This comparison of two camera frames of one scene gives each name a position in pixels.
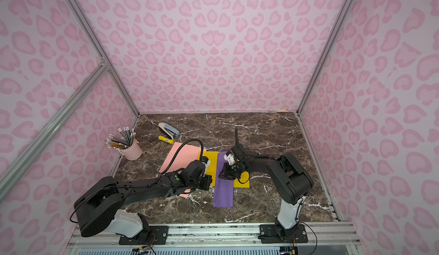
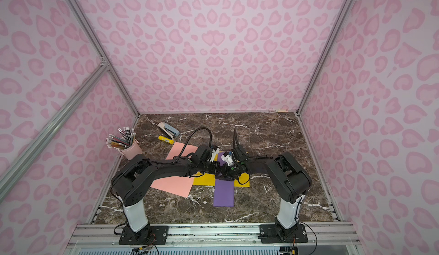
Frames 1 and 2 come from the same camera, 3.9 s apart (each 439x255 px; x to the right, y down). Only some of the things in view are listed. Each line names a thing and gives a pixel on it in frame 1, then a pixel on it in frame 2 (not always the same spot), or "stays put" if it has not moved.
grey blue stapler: [170, 131] stays put
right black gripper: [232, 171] stays put
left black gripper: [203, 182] to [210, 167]
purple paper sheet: [224, 187] stays put
